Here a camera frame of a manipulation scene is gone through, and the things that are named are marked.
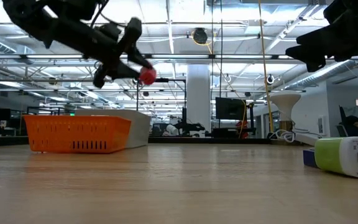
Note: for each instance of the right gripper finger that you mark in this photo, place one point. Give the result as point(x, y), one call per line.
point(343, 11)
point(311, 46)

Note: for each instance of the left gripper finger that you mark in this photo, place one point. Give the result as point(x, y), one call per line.
point(138, 59)
point(124, 74)

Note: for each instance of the small red cube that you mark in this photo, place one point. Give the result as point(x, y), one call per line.
point(148, 76)

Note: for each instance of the dark blue box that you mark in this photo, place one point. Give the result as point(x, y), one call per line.
point(309, 158)

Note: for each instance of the green and white charger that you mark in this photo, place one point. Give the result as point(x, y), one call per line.
point(346, 155)

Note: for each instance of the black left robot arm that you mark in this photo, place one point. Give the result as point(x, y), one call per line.
point(26, 15)

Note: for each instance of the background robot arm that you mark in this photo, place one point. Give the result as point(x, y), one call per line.
point(191, 127)

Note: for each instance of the office chair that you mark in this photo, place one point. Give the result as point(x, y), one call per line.
point(342, 113)

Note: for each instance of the grey plastic bin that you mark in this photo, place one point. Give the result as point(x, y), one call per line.
point(140, 127)

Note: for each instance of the white desk lamp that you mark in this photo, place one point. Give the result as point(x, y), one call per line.
point(286, 102)

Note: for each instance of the orange plastic basket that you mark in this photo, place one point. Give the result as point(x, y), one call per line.
point(76, 133)

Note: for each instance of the person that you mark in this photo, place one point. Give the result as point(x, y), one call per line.
point(353, 124)

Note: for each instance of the red background object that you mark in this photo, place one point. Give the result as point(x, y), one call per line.
point(241, 130)

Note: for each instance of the black background rig frame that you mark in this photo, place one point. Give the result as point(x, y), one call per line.
point(166, 80)

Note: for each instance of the black aluminium table frame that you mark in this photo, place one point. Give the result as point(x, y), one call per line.
point(197, 140)

